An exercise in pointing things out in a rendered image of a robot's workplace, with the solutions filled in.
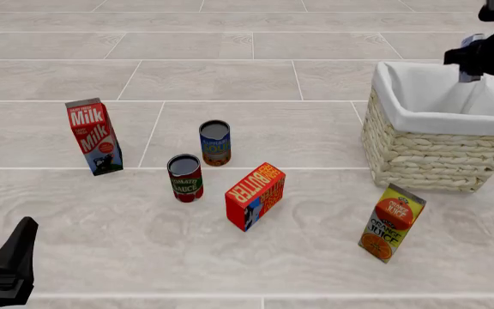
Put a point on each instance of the red milk carton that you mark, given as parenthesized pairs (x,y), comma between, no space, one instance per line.
(94,138)

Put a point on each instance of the red tomato sauce can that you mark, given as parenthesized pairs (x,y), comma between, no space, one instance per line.
(185,183)

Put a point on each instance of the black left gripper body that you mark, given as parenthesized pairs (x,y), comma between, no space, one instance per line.
(2,291)

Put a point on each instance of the yellow orange juice carton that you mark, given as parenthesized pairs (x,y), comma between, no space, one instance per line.
(386,225)

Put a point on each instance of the wicker basket with white liner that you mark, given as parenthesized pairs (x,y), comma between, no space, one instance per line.
(423,154)

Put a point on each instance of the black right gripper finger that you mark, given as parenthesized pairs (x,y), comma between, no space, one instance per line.
(472,59)

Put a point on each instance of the blue white cream cheese box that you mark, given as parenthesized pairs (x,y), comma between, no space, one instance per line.
(472,39)

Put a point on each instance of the blue alphabet soup can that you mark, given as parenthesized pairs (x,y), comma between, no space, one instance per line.
(215,145)

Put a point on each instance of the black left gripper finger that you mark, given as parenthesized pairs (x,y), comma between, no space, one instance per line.
(15,251)

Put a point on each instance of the red yellow butter box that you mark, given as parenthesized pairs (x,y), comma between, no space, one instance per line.
(251,196)

